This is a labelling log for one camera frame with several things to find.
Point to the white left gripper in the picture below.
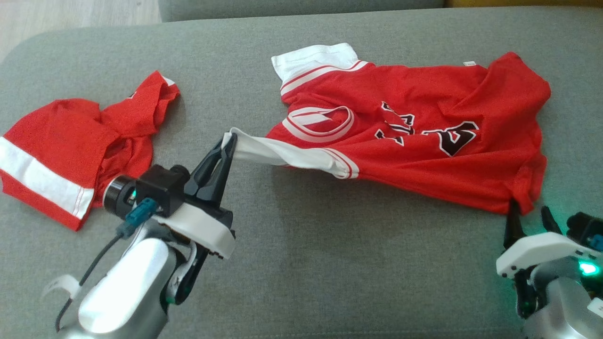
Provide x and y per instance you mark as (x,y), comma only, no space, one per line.
(202,228)

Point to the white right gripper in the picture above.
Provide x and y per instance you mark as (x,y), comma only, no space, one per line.
(541,249)

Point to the red basketball jersey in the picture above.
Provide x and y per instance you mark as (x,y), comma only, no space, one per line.
(424,141)

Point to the red shorts with white band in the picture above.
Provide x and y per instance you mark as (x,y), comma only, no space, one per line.
(61,136)

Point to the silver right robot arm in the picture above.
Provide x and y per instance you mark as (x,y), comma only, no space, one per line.
(560,306)

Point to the large grey sofa seat cushion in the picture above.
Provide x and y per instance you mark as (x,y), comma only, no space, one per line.
(330,273)

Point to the large yellow sofa back cushion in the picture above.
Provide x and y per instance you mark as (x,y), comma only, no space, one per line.
(523,2)

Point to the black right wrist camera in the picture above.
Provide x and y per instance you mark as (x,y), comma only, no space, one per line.
(586,228)

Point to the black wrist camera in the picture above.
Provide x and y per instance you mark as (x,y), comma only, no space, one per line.
(155,188)
(586,228)

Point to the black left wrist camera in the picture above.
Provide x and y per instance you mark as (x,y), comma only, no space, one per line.
(155,188)

